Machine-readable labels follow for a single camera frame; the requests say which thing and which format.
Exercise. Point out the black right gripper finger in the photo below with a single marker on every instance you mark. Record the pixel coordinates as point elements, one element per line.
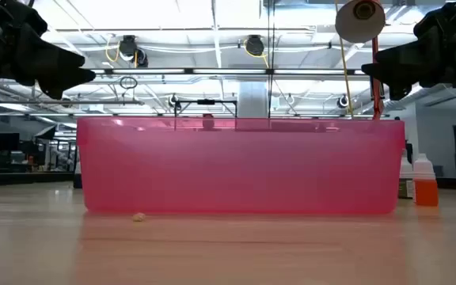
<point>398,83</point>
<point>406,55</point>

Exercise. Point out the small orange food coloring bottle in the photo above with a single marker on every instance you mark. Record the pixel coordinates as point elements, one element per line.
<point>426,194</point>

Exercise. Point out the black background station frame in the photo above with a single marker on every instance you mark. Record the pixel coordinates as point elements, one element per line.
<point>206,101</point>

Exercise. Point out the pink translucent plastic bin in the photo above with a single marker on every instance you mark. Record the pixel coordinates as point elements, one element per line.
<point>240,170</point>

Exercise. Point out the small beige crumb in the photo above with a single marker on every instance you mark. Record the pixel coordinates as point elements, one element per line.
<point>139,217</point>

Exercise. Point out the black background monitor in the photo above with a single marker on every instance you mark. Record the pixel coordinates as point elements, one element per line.
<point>4,141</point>

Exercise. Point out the red desk lamp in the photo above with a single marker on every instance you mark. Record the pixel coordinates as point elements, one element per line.
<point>360,23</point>

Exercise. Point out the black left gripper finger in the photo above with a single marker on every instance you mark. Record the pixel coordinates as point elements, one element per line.
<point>50,55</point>
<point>61,81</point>

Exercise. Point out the person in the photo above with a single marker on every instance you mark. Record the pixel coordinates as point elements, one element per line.
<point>208,120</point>

